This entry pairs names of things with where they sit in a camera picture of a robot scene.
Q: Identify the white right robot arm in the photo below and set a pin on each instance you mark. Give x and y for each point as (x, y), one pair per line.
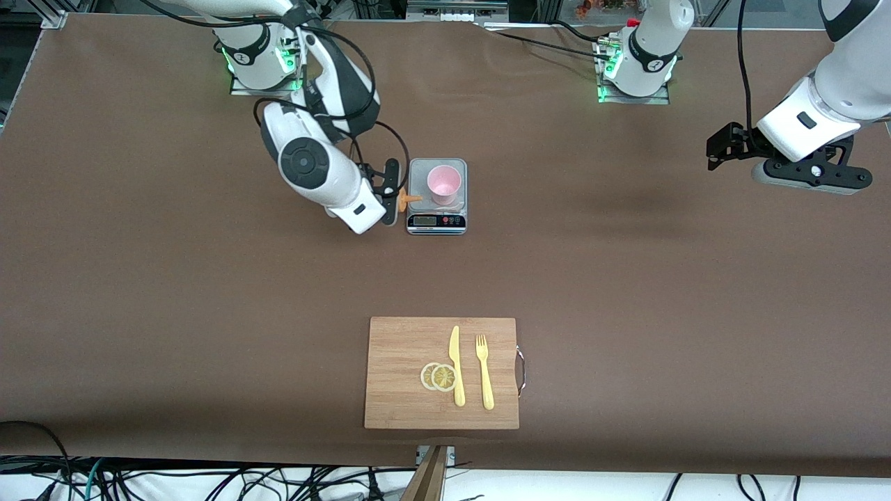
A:
(306, 163)

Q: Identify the yellow plastic knife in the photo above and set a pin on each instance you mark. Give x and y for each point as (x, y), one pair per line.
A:
(455, 351)

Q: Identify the bamboo cutting board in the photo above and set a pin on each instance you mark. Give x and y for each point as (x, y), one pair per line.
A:
(397, 362)

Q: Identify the yellow plastic fork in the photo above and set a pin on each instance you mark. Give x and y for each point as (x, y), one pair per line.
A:
(486, 379)

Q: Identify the wooden post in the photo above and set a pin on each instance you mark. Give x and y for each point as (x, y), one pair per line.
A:
(428, 480)

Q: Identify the aluminium frame profile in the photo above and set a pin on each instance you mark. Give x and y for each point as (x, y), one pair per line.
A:
(54, 19)

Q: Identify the metal bracket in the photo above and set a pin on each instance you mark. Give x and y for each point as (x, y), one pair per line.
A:
(451, 454)

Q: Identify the translucent squeeze bottle orange cap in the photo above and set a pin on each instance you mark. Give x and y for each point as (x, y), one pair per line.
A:
(407, 200)

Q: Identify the pink plastic cup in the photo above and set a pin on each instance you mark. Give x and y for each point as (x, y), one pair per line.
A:
(444, 182)

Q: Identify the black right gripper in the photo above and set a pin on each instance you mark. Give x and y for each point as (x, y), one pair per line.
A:
(391, 182)

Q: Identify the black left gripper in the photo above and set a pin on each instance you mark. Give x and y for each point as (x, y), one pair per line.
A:
(743, 144)

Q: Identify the white power strip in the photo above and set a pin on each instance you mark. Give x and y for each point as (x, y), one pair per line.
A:
(456, 15)

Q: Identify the lemon slice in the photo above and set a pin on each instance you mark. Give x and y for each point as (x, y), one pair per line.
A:
(425, 376)
(444, 378)

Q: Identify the silver digital kitchen scale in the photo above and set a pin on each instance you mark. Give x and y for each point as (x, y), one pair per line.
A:
(418, 174)

